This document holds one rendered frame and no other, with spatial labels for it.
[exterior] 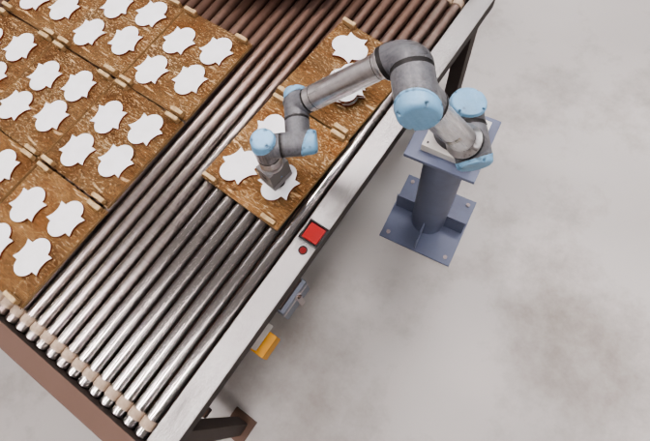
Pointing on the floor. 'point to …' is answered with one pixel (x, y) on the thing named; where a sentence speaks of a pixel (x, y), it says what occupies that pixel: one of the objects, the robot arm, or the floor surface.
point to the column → (432, 204)
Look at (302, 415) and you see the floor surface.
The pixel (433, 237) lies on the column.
